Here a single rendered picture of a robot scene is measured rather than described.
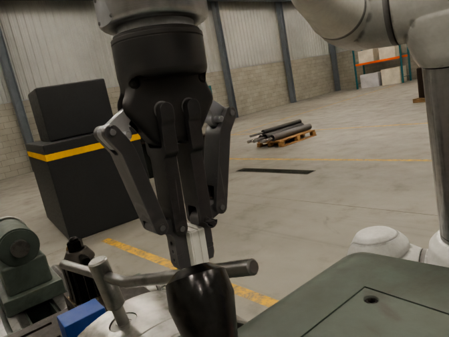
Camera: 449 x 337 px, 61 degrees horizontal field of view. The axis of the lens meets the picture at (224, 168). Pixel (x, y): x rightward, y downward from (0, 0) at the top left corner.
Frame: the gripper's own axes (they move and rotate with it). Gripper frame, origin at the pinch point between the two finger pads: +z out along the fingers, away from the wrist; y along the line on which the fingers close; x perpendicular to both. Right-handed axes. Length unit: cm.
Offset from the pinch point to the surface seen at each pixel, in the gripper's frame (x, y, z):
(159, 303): -13.8, -1.9, 9.8
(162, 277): -1.7, 2.5, 0.8
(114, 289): -12.9, 3.6, 5.3
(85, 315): -45, 0, 23
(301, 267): -174, -193, 123
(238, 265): 7.9, 0.8, -2.3
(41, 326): -79, 4, 37
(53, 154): -463, -94, 17
